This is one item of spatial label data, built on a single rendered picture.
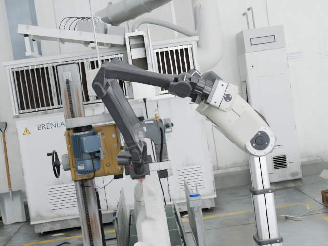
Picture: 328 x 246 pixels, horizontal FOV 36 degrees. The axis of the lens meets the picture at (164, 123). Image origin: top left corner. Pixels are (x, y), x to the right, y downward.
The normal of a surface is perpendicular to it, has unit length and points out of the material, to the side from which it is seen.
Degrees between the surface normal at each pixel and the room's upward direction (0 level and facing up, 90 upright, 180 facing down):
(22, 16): 90
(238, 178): 90
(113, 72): 115
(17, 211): 76
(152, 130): 90
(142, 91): 90
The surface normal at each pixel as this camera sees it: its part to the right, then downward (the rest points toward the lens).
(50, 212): 0.04, 0.06
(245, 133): 0.44, 0.42
